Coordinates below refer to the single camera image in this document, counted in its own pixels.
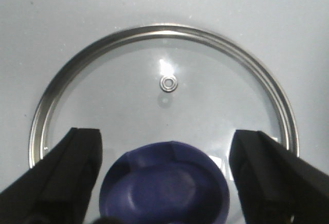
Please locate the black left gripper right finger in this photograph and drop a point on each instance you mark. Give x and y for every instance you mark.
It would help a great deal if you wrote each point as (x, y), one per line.
(273, 184)

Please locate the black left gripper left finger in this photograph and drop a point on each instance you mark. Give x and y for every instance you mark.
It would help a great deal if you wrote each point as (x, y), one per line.
(59, 187)

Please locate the glass lid blue knob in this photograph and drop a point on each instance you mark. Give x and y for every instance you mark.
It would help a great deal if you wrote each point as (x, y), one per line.
(163, 82)

